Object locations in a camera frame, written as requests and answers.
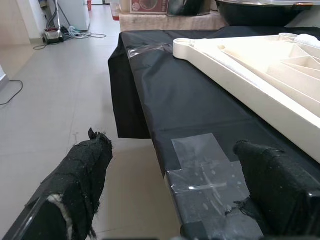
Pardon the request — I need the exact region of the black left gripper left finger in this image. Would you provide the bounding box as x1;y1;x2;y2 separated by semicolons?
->
24;127;115;240

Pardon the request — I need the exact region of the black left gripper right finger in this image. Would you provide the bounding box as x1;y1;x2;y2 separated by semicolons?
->
224;139;320;240

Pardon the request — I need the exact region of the white plastic children table top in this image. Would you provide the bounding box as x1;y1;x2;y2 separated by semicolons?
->
172;33;320;161

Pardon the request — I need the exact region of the clear adhesive tape patch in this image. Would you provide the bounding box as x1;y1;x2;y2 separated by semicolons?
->
166;133;251;196
126;42;175;60

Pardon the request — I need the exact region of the black tablecloth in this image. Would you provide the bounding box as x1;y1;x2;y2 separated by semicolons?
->
107;29;320;240

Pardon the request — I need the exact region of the small floor appliance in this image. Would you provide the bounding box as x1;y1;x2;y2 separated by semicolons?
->
42;27;65;45

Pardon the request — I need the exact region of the white appliance cabinet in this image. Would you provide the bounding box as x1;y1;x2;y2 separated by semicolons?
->
55;0;91;32

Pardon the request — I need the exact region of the beige covered low bench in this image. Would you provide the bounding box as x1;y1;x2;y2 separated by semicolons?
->
119;11;228;32

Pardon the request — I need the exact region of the black wok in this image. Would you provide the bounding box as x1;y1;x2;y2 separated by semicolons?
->
214;0;313;27

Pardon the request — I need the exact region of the red printed food box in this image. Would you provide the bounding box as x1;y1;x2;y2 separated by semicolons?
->
129;0;169;15

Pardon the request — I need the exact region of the black plastic bag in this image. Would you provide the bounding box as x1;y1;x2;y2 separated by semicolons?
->
166;0;218;18

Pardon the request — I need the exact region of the white floor cable bundle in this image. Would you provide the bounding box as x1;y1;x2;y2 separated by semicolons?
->
59;24;107;41

